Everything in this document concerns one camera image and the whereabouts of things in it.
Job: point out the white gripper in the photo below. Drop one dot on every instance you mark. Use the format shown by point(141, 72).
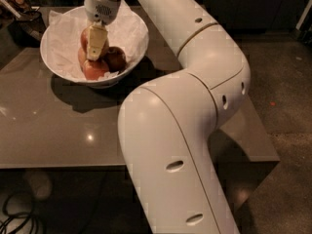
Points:
point(101, 11)

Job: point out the red apple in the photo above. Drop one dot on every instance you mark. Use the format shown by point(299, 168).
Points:
point(116, 59)
point(84, 43)
point(82, 57)
point(93, 70)

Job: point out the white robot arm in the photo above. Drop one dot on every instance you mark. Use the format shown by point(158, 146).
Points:
point(164, 124)

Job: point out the white ceramic bowl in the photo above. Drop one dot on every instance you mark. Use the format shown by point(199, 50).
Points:
point(130, 65)

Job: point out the white crumpled paper liner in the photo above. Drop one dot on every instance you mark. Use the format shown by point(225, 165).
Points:
point(61, 43)

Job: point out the grey glossy table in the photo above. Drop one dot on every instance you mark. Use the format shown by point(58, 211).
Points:
point(48, 122)

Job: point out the dark bag with strap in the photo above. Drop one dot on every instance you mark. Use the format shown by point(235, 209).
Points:
point(28, 26)

